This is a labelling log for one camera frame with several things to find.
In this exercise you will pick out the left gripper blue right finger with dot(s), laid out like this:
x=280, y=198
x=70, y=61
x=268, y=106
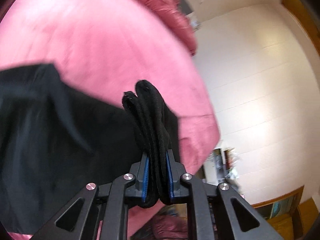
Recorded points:
x=215, y=212

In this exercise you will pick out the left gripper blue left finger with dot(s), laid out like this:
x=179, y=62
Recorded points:
x=100, y=212

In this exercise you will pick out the black embroidered pants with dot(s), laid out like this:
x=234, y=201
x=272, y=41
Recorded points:
x=55, y=140

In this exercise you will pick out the pink bed sheet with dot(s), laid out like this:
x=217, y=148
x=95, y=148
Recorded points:
x=102, y=48

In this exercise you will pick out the dark grey headboard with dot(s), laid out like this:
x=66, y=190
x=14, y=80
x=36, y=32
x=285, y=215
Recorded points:
x=184, y=7

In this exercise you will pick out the dark pink duvet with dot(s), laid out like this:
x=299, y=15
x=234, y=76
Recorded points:
x=169, y=13

